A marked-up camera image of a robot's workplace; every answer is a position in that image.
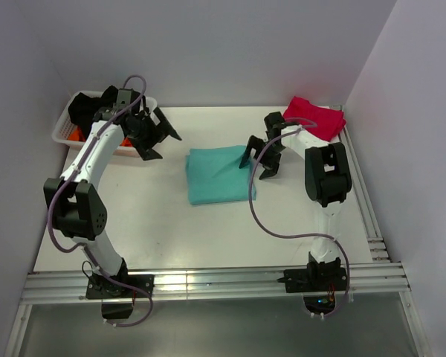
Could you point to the orange t-shirt in basket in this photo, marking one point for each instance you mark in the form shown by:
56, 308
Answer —
77, 135

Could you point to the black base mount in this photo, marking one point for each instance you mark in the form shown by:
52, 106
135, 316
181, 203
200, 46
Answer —
319, 283
118, 301

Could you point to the white plastic basket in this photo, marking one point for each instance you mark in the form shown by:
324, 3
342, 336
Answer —
64, 127

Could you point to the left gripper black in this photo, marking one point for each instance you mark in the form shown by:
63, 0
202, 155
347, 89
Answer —
149, 153

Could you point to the teal t-shirt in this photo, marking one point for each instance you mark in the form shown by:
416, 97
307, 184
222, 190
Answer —
214, 176

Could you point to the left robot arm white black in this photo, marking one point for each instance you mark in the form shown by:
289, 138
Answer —
77, 216

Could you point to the black t-shirt in basket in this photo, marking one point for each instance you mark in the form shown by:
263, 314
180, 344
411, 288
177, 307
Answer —
83, 108

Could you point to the aluminium right side rail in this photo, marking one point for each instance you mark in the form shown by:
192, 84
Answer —
374, 236

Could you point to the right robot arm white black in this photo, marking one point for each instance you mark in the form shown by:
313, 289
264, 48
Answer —
327, 181

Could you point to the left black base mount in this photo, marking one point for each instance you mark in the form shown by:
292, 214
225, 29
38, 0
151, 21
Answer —
118, 301

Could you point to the aluminium rail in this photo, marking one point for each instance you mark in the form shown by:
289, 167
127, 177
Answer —
374, 236
63, 287

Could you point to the aluminium front rail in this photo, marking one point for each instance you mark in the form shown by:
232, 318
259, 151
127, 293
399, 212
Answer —
63, 287

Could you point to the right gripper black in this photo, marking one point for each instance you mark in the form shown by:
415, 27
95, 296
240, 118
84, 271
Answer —
271, 166

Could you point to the folded red t-shirt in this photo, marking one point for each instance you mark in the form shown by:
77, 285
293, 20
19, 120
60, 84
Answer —
329, 122

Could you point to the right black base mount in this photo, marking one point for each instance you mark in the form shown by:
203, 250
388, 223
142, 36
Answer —
319, 283

